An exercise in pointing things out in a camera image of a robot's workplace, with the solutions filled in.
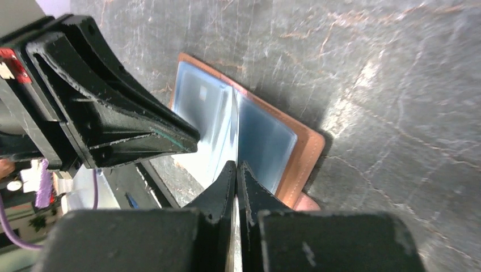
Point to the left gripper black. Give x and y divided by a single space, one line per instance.
67 98

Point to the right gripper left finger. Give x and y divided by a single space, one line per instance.
193 238

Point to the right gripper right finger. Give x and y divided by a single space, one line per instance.
277 238

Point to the tan leather card holder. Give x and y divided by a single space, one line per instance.
235 124

